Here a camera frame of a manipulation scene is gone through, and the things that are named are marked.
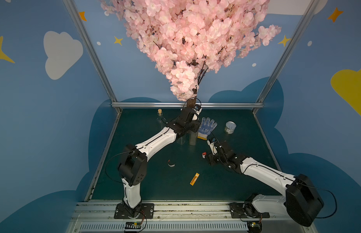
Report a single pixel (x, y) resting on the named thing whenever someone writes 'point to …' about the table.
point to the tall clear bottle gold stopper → (192, 136)
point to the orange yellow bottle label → (194, 179)
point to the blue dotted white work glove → (206, 128)
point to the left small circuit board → (133, 225)
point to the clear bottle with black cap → (181, 140)
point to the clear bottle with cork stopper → (160, 120)
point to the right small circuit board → (254, 224)
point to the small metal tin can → (230, 126)
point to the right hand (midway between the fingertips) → (211, 153)
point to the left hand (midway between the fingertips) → (198, 118)
